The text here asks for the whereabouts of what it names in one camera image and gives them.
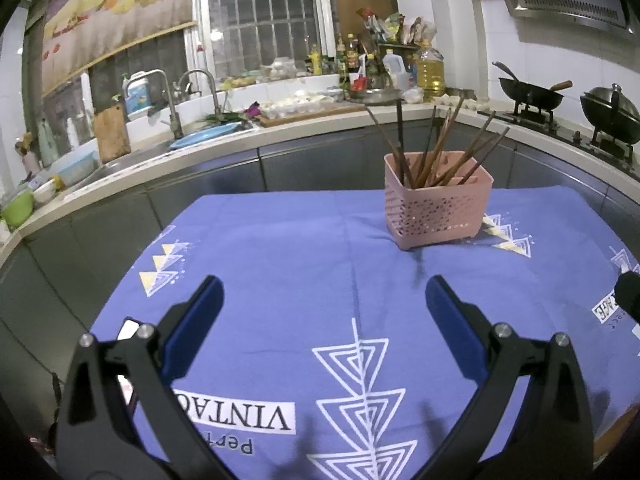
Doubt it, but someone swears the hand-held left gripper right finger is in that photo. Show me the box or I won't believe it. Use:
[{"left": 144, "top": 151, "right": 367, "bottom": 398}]
[{"left": 420, "top": 275, "right": 593, "bottom": 480}]

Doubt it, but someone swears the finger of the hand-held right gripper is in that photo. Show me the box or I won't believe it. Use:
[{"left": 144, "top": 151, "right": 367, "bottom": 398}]
[{"left": 614, "top": 272, "right": 640, "bottom": 322}]

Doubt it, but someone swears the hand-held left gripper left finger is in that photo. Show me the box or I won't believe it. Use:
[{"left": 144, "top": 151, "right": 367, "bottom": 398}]
[{"left": 55, "top": 275, "right": 236, "bottom": 480}]

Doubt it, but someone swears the pink plastic utensil basket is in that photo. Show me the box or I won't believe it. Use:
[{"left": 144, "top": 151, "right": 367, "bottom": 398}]
[{"left": 383, "top": 151, "right": 495, "bottom": 251}]

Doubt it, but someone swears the bundle of wooden chopsticks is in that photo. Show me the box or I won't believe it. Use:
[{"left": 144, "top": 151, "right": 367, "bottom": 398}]
[{"left": 367, "top": 99, "right": 511, "bottom": 189}]

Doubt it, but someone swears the single dark slim chopstick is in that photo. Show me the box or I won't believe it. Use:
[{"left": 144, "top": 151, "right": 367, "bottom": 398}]
[{"left": 396, "top": 99, "right": 406, "bottom": 182}]

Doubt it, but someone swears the black smartphone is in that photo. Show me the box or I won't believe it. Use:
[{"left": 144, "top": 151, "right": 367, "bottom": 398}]
[{"left": 115, "top": 317, "right": 141, "bottom": 344}]

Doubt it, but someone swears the blue printed tablecloth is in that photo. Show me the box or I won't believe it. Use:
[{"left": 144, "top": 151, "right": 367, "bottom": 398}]
[{"left": 90, "top": 185, "right": 640, "bottom": 480}]

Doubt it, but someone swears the kitchen counter with grey cabinets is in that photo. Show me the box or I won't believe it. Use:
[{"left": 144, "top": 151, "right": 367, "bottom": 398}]
[{"left": 0, "top": 100, "right": 640, "bottom": 361}]

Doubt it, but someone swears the black gas stove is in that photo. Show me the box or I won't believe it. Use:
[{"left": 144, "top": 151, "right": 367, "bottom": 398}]
[{"left": 477, "top": 104, "right": 640, "bottom": 177}]

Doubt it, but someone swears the black lidded wok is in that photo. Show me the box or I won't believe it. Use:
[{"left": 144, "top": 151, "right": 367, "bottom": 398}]
[{"left": 579, "top": 83, "right": 640, "bottom": 144}]

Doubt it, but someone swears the steel sink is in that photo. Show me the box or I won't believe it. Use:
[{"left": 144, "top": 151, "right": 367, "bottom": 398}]
[{"left": 74, "top": 129, "right": 252, "bottom": 187}]

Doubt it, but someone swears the blue plastic basin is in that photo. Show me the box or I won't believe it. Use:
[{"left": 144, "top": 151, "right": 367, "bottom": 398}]
[{"left": 168, "top": 122, "right": 242, "bottom": 151}]

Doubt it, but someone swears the light blue container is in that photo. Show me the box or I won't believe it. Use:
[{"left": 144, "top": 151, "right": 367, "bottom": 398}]
[{"left": 52, "top": 152, "right": 99, "bottom": 187}]

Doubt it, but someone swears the white bowl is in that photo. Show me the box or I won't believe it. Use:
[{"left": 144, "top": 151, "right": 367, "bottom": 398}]
[{"left": 32, "top": 179, "right": 59, "bottom": 207}]

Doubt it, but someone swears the small wooden cutting board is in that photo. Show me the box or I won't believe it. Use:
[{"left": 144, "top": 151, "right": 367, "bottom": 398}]
[{"left": 93, "top": 104, "right": 132, "bottom": 164}]

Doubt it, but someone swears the green bowl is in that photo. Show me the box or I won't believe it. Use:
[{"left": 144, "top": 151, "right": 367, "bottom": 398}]
[{"left": 0, "top": 192, "right": 36, "bottom": 229}]

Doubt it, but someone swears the square chrome faucet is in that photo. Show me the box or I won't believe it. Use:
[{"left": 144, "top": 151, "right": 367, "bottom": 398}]
[{"left": 123, "top": 69, "right": 184, "bottom": 141}]

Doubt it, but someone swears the tray of eggs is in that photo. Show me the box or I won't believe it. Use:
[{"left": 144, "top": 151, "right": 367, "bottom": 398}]
[{"left": 432, "top": 94, "right": 494, "bottom": 112}]

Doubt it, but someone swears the pale green thermos bottle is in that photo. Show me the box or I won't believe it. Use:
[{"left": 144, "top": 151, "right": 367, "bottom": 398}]
[{"left": 37, "top": 119, "right": 59, "bottom": 167}]

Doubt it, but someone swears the curved chrome faucet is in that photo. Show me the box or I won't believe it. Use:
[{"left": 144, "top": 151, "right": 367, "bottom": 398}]
[{"left": 175, "top": 68, "right": 224, "bottom": 122}]

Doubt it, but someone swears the blue label detergent bottle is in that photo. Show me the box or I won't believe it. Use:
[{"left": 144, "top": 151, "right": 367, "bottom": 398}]
[{"left": 122, "top": 72, "right": 151, "bottom": 114}]

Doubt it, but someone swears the long wooden cutting board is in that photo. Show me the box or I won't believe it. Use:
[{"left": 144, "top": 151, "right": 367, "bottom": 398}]
[{"left": 257, "top": 102, "right": 369, "bottom": 129}]

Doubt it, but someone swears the pile of white buns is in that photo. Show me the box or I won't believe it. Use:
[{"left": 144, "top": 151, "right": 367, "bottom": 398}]
[{"left": 259, "top": 91, "right": 337, "bottom": 117}]

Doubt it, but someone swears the stainless steel bowl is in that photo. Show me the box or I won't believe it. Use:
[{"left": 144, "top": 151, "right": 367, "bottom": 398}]
[{"left": 349, "top": 88, "right": 404, "bottom": 108}]

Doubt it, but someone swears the black ladle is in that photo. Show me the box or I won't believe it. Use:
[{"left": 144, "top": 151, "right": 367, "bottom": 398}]
[{"left": 492, "top": 61, "right": 522, "bottom": 84}]

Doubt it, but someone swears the large yellow cooking oil bottle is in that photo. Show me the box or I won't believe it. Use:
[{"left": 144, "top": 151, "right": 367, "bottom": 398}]
[{"left": 413, "top": 42, "right": 446, "bottom": 99}]

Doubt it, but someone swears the white plastic jug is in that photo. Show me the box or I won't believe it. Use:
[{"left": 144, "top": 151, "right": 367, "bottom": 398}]
[{"left": 382, "top": 49, "right": 407, "bottom": 91}]

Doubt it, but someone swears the row of sauce bottles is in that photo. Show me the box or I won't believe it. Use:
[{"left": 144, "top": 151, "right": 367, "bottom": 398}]
[{"left": 307, "top": 34, "right": 384, "bottom": 92}]

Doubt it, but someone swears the pile of food packets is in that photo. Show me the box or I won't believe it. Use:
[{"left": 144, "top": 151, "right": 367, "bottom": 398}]
[{"left": 355, "top": 7, "right": 437, "bottom": 47}]

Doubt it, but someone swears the fruit printed roller blind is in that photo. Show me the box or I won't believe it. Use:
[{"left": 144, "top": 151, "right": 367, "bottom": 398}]
[{"left": 40, "top": 0, "right": 199, "bottom": 97}]

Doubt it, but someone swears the barred window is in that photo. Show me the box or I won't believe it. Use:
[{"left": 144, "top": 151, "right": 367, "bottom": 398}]
[{"left": 192, "top": 0, "right": 337, "bottom": 79}]

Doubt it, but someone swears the brown board panel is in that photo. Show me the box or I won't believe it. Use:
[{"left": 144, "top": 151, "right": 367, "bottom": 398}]
[{"left": 329, "top": 0, "right": 399, "bottom": 37}]

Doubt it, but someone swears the black wok with wooden handle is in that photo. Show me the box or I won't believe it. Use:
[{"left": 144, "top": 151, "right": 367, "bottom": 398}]
[{"left": 499, "top": 79, "right": 574, "bottom": 109}]

